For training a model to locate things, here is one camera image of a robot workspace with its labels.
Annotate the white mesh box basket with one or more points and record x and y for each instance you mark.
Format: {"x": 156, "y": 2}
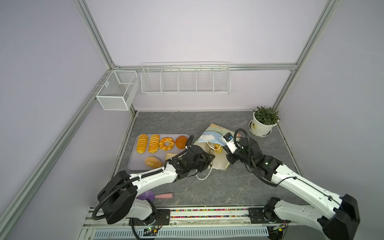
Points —
{"x": 118, "y": 90}

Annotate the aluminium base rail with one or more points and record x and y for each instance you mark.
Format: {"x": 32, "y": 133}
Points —
{"x": 228, "y": 216}

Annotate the fake oval sugared bread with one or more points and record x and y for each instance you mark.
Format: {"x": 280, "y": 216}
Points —
{"x": 153, "y": 162}

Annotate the fake braided ring bread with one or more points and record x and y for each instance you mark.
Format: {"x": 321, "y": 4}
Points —
{"x": 166, "y": 144}

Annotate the potted green plant white pot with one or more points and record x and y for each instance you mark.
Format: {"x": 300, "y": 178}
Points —
{"x": 264, "y": 119}

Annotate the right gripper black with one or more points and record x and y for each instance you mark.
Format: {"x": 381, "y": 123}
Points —
{"x": 231, "y": 159}

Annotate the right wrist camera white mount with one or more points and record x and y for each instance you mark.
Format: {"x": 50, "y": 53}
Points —
{"x": 230, "y": 143}

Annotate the white wire shelf basket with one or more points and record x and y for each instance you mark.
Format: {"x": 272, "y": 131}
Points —
{"x": 186, "y": 78}

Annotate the fake yellow ridged bread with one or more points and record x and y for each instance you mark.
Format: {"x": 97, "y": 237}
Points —
{"x": 142, "y": 143}
{"x": 154, "y": 142}

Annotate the fake toast slice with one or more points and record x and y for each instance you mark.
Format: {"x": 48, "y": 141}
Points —
{"x": 170, "y": 156}

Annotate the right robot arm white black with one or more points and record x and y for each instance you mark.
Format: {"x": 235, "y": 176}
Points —
{"x": 336, "y": 216}

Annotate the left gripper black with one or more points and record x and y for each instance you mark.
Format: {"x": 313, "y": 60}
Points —
{"x": 208, "y": 160}

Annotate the round orange fake bun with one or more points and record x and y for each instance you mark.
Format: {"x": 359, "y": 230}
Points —
{"x": 181, "y": 142}

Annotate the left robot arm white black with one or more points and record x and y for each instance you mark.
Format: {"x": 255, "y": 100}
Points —
{"x": 119, "y": 198}

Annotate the purple scoop with pink handle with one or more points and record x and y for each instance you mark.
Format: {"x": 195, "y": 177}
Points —
{"x": 150, "y": 195}

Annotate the paper bag with landscape print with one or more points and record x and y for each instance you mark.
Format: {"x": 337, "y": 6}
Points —
{"x": 212, "y": 141}

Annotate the lavender cutting mat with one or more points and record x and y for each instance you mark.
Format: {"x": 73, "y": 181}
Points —
{"x": 137, "y": 160}

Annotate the fake long ridged bread roll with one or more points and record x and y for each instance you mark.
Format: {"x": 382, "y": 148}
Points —
{"x": 218, "y": 148}

